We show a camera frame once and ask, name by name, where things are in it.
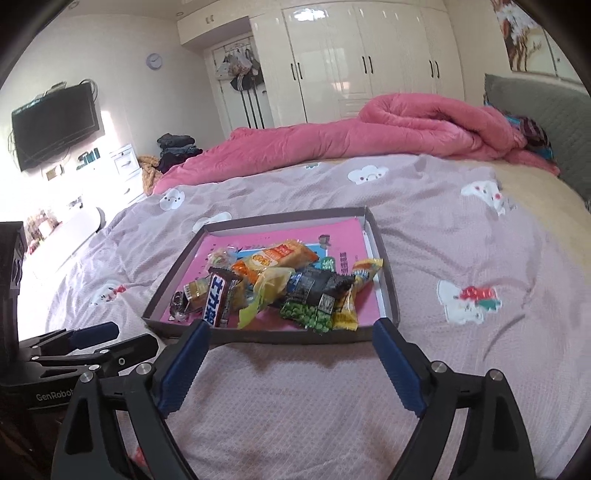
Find yellow sausage snack packet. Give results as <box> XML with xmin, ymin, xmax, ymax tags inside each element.
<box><xmin>332</xmin><ymin>258</ymin><xmax>384</xmax><ymax>331</ymax></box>

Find grey padded headboard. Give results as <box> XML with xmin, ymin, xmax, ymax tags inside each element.
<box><xmin>484</xmin><ymin>74</ymin><xmax>590</xmax><ymax>203</ymax></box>

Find grey shallow cardboard tray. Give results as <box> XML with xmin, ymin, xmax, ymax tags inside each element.
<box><xmin>142</xmin><ymin>207</ymin><xmax>400</xmax><ymax>345</ymax></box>

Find dark round chocolate wrapper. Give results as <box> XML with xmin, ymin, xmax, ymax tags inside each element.
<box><xmin>168</xmin><ymin>291</ymin><xmax>191</xmax><ymax>323</ymax></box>

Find small gold wrapped cake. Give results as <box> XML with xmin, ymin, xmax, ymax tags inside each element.
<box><xmin>183</xmin><ymin>278</ymin><xmax>209</xmax><ymax>311</ymax></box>

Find bags hanging on door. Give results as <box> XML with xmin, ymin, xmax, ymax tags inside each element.
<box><xmin>215</xmin><ymin>48</ymin><xmax>264</xmax><ymax>92</ymax></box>

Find white desk with clutter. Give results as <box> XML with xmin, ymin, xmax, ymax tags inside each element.
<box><xmin>30</xmin><ymin>144</ymin><xmax>144</xmax><ymax>272</ymax></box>

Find pink quilted duvet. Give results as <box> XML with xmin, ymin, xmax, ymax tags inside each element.
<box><xmin>153</xmin><ymin>93</ymin><xmax>560</xmax><ymax>194</ymax></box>

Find tree wall painting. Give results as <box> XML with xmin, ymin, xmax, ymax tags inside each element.
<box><xmin>491</xmin><ymin>0</ymin><xmax>582</xmax><ymax>84</ymax></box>

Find black wall television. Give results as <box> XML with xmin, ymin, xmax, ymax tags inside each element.
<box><xmin>11</xmin><ymin>82</ymin><xmax>100</xmax><ymax>171</ymax></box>

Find mauve patterned bed sheet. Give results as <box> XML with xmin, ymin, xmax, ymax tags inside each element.
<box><xmin>46</xmin><ymin>155</ymin><xmax>590</xmax><ymax>479</ymax></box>

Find green clear bun packet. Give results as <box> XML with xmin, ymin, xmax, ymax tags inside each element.
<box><xmin>238</xmin><ymin>267</ymin><xmax>296</xmax><ymax>329</ymax></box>

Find white glossy wardrobe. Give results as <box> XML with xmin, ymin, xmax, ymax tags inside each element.
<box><xmin>177</xmin><ymin>1</ymin><xmax>465</xmax><ymax>130</ymax></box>

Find pile of dark clothes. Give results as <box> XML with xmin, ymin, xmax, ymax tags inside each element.
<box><xmin>157</xmin><ymin>133</ymin><xmax>204</xmax><ymax>174</ymax></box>

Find purple wall clock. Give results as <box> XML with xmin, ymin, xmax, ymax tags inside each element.
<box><xmin>145</xmin><ymin>53</ymin><xmax>163</xmax><ymax>71</ymax></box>

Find round pink candy packet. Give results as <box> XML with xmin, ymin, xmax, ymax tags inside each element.
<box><xmin>206</xmin><ymin>246</ymin><xmax>239</xmax><ymax>270</ymax></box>

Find brown chocolate bar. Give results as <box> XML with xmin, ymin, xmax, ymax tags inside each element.
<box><xmin>204</xmin><ymin>267</ymin><xmax>246</xmax><ymax>328</ymax></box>

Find orange cracker packet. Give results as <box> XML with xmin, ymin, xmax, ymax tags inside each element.
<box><xmin>230</xmin><ymin>239</ymin><xmax>320</xmax><ymax>283</ymax></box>

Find black and green snack packet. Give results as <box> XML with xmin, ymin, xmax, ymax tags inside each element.
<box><xmin>280</xmin><ymin>266</ymin><xmax>355</xmax><ymax>333</ymax></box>

